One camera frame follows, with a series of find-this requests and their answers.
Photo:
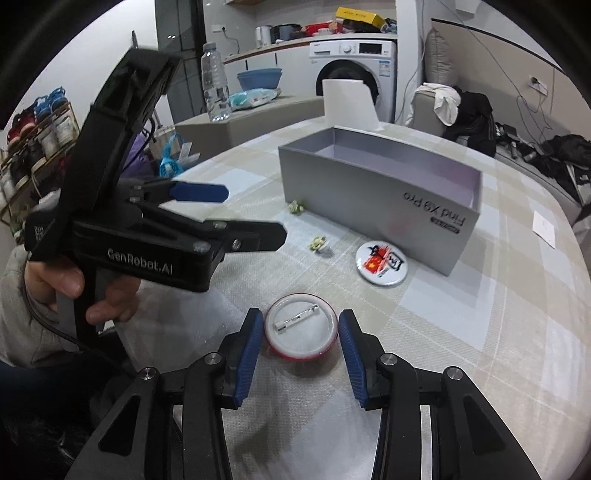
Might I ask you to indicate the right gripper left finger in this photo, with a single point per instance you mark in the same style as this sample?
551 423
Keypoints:
169 426

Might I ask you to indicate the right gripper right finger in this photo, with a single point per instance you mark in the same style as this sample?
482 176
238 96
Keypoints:
469 438

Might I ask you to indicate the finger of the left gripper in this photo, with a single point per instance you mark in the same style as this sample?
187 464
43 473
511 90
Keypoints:
158 191
176 235

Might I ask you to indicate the small yellow-green charm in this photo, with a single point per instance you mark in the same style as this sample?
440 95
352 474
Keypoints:
318 244

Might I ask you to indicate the red rim pin badge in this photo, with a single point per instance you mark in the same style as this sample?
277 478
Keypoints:
301 326

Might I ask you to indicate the white red pin badge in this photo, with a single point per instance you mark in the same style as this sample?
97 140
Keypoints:
382 263

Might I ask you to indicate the person's left hand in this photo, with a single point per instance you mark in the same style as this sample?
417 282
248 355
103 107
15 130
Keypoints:
45 280

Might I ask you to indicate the purple bag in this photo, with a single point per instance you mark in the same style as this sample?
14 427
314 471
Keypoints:
138 163

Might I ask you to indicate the blue shopping bag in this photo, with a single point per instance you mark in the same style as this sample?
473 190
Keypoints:
177 157

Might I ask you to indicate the grey side cabinet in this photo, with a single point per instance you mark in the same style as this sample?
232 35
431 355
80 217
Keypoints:
212 138

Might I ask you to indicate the shoe rack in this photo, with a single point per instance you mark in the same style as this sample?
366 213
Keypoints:
39 143

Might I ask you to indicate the checkered tablecloth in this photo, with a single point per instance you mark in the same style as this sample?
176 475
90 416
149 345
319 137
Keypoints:
514 314

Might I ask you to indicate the wet wipes pack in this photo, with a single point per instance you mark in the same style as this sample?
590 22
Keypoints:
252 98

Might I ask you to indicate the clear water bottle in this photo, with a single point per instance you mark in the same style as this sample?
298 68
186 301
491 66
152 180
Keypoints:
215 84

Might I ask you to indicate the blue plastic basin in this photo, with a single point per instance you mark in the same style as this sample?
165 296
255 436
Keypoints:
266 78

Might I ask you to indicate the white paper roll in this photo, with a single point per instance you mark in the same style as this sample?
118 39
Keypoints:
348 103

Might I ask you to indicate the grey phone box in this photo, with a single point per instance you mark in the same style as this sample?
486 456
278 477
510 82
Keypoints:
425 203

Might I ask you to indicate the white kettle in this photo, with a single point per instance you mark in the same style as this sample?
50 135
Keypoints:
264 36

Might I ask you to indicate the white washing machine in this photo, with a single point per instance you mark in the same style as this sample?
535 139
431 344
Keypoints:
373 61

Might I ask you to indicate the white paper slip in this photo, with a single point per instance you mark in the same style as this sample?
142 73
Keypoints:
544 229

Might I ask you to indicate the grey sofa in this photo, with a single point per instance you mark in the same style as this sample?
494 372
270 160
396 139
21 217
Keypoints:
503 72

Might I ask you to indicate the yellow box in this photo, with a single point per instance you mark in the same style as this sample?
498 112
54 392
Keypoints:
362 16

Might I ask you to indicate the white garment on sofa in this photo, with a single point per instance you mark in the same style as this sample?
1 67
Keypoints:
447 101

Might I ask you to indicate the black clothes pile left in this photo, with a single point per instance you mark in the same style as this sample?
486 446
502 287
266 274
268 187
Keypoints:
475 122

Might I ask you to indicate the grey pillow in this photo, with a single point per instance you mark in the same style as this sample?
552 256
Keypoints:
439 63

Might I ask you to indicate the black jacket pile right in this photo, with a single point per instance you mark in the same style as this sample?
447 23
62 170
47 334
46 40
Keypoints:
569 157

